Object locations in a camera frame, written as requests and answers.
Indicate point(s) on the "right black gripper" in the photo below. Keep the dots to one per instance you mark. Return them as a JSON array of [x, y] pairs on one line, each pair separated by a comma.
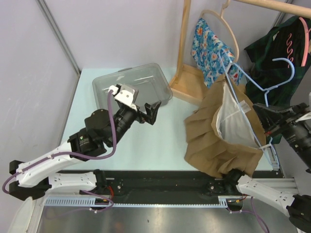
[[286, 116]]

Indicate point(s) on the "beige wooden hanger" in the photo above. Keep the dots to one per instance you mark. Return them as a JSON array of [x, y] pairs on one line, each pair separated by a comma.
[[220, 27]]

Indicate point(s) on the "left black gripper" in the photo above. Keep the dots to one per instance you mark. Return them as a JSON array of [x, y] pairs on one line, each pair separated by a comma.
[[151, 111]]

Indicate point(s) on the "wooden clothes rack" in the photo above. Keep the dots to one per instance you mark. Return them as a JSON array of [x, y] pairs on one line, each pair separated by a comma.
[[188, 83]]

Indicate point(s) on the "green plaid garment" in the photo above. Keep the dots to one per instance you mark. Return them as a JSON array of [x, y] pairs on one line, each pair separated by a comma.
[[273, 45]]

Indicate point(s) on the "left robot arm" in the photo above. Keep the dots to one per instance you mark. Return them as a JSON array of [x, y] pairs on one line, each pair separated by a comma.
[[96, 141]]

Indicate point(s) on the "pink plastic hanger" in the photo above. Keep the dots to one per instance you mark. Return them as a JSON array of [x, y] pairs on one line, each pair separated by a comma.
[[297, 43]]

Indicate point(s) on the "tan garment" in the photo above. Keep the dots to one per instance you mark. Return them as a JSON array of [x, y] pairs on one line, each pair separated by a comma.
[[225, 132]]

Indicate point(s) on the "clear plastic tray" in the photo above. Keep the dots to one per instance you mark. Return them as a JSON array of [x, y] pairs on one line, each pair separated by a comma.
[[148, 79]]

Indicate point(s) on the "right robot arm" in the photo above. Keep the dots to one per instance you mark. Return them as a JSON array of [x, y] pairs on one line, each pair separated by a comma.
[[296, 207]]

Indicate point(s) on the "blue floral skirt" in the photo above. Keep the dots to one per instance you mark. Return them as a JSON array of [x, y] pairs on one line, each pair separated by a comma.
[[211, 55]]

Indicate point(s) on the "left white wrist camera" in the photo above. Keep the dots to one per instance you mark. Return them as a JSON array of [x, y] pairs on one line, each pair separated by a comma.
[[125, 95]]

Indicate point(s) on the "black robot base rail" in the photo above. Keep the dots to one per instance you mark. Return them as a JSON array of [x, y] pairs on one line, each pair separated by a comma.
[[171, 188]]

